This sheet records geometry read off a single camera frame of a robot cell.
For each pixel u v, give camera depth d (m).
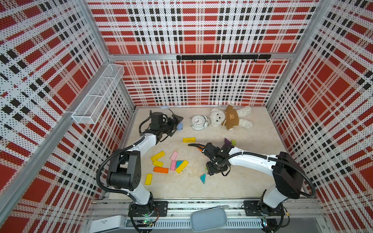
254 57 0.89
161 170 0.88
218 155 0.61
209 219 0.68
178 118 0.83
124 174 0.46
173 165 0.88
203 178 0.84
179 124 0.84
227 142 0.98
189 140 1.01
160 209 0.74
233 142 0.99
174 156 0.93
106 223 0.64
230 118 1.05
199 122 1.07
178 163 0.88
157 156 0.92
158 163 0.90
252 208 0.74
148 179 0.83
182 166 0.88
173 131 0.89
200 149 0.68
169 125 0.81
